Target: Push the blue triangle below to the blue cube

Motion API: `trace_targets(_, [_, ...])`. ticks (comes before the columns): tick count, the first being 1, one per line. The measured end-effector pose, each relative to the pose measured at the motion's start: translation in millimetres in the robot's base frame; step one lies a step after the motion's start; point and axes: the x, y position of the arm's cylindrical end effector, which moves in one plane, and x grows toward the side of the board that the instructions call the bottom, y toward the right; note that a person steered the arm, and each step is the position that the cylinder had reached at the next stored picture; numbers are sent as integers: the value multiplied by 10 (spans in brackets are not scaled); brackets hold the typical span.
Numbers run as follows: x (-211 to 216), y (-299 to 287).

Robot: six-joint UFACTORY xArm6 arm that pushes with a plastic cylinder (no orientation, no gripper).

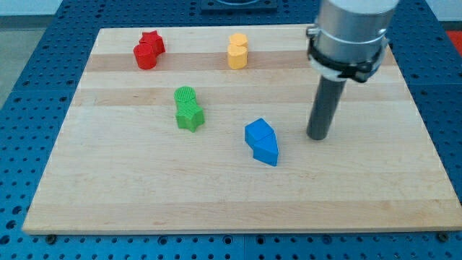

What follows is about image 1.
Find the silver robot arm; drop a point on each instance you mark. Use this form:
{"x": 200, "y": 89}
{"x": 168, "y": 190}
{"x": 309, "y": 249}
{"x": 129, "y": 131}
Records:
{"x": 348, "y": 40}

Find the blue cube block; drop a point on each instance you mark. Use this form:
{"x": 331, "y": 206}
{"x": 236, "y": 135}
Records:
{"x": 256, "y": 131}

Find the blue triangle block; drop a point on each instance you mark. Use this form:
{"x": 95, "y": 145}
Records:
{"x": 266, "y": 150}

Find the wooden board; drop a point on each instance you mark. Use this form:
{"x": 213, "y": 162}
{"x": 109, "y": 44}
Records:
{"x": 121, "y": 165}

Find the green star block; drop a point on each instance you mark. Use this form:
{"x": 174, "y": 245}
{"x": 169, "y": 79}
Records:
{"x": 189, "y": 115}

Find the green cylinder block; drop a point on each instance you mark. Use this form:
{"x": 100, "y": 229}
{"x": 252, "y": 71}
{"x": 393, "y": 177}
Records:
{"x": 184, "y": 95}

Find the yellow cylinder block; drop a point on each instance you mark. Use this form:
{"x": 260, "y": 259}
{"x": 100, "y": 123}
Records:
{"x": 237, "y": 56}

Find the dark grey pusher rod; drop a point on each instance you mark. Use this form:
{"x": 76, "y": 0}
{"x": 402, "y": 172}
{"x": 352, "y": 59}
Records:
{"x": 324, "y": 107}

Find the red cylinder block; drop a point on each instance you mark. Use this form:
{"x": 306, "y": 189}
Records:
{"x": 145, "y": 56}

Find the red star block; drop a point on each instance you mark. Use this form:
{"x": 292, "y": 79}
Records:
{"x": 154, "y": 40}

